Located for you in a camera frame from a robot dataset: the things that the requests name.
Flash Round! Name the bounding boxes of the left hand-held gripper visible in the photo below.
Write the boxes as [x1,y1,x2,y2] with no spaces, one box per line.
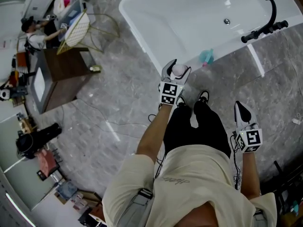
[158,59,192,106]

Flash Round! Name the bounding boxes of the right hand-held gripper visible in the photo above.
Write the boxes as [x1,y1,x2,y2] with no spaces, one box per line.
[234,101,264,154]

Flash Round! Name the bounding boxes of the white bottle with red base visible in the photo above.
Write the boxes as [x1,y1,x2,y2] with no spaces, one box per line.
[171,64,187,80]

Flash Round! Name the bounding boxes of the person's left forearm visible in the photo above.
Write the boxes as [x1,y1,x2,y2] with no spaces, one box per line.
[136,103,177,160]

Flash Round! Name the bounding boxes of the person's right forearm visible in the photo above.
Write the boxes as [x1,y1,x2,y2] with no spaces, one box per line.
[240,151,262,201]

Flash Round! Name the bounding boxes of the black bathtub faucet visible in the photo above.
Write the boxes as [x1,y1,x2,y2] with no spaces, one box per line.
[241,0,289,44]

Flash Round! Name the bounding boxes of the white container with red contents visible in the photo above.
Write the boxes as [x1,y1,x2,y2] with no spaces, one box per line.
[53,0,81,16]

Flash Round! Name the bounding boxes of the teal bath toy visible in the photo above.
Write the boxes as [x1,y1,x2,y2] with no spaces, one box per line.
[198,48,215,67]

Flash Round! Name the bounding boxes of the person's right shoe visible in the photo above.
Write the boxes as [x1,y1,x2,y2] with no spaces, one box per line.
[197,90,210,104]

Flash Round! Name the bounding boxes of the person's black trousers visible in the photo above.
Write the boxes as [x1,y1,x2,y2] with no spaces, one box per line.
[163,100,232,159]

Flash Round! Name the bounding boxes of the person's cream shirt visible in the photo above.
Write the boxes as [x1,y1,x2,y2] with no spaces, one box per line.
[101,144,277,227]

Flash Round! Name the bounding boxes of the dark wooden vanity cabinet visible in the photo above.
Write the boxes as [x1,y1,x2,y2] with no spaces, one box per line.
[30,47,95,114]

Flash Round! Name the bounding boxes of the clear plastic storage box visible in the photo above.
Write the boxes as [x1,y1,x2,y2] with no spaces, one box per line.
[58,0,94,41]

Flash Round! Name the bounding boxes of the white sink basin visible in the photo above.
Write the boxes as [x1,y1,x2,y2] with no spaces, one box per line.
[34,68,46,101]

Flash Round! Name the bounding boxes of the black bag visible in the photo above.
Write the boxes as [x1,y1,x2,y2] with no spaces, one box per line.
[16,122,62,160]

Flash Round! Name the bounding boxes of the pink cloth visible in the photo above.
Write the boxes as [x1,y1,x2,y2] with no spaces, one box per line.
[37,149,60,175]

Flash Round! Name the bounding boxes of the panda plush toy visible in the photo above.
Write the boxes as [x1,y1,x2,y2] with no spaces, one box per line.
[0,88,11,102]

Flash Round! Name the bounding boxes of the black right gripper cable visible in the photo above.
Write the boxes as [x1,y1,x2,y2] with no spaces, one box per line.
[228,131,242,190]

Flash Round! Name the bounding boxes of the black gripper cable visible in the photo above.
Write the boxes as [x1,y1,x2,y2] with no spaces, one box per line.
[148,113,168,182]
[228,131,242,190]

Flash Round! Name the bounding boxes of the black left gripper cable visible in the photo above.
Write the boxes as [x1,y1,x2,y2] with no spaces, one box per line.
[148,113,168,182]

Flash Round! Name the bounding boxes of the gold wire chair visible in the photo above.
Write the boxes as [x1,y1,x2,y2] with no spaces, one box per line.
[56,8,121,55]

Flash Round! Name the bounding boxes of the grey shoulder strap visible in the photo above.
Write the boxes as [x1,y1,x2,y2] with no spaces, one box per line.
[127,188,153,227]

